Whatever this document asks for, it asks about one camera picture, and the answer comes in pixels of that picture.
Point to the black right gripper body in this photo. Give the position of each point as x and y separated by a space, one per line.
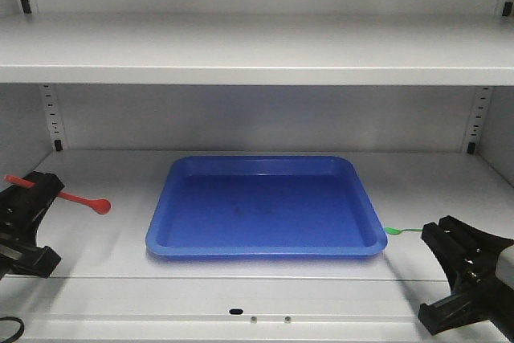
481 298

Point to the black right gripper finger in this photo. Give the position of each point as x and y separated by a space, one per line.
474 234
456 273

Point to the red plastic spoon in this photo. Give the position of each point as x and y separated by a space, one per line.
100 206

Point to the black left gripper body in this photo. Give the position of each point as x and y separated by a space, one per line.
25 259

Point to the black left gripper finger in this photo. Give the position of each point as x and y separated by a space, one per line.
46 189
19 214

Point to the green plastic spoon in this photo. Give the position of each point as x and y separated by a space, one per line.
395 231

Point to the grey cabinet shelf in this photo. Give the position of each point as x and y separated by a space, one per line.
109 288
230 49

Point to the grey upper cabinet shelf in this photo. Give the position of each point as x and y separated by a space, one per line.
230 49

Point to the grey lower cabinet shelf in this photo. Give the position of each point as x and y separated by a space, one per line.
109 288

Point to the blue plastic tray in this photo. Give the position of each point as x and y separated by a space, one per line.
221 207

